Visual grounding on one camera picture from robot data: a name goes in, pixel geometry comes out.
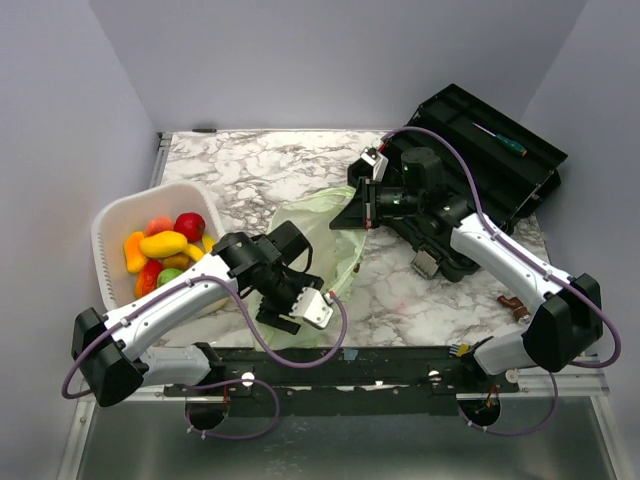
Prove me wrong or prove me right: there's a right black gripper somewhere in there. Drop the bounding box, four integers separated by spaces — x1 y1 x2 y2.
330 176 423 229

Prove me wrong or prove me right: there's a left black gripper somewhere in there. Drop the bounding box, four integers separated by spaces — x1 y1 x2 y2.
257 265 323 334

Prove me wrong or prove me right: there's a green plastic bag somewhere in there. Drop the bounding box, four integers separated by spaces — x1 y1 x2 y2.
246 186 367 350

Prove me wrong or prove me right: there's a green fake custard apple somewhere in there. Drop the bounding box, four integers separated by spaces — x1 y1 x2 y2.
156 268 183 288

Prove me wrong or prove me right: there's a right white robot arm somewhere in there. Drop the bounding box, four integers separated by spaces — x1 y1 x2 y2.
330 147 603 392

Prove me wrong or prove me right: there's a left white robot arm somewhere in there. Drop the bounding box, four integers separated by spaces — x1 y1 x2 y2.
71 221 332 407

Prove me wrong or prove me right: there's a yellow fake banana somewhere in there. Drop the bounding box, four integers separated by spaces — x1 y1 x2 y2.
201 233 215 253
182 243 205 263

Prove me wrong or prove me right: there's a brown fake kiwi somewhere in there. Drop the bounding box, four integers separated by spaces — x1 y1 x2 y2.
162 253 192 271

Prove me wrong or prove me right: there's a dark red fake pomegranate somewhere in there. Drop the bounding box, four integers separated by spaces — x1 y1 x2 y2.
173 212 206 243

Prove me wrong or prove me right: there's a pink fake peach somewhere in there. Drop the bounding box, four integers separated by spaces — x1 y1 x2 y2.
144 216 174 237

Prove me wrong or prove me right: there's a black plastic toolbox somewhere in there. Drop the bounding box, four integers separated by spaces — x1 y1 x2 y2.
374 84 567 282

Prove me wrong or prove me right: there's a white plastic basket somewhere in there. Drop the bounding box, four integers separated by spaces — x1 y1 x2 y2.
91 181 225 311

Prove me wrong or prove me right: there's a brown small tool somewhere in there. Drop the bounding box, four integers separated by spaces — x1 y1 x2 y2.
497 295 531 324

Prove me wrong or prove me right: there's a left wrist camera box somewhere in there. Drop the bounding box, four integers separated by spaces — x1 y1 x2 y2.
289 287 333 330

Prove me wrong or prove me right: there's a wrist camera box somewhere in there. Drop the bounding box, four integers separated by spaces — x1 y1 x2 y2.
289 287 333 330
360 146 388 182

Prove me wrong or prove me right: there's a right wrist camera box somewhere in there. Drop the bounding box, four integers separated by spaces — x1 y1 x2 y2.
360 146 388 182

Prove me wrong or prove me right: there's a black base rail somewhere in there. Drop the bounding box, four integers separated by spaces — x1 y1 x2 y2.
160 343 519 427

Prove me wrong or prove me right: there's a green handled screwdriver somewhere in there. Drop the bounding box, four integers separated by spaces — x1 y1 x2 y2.
472 122 528 157

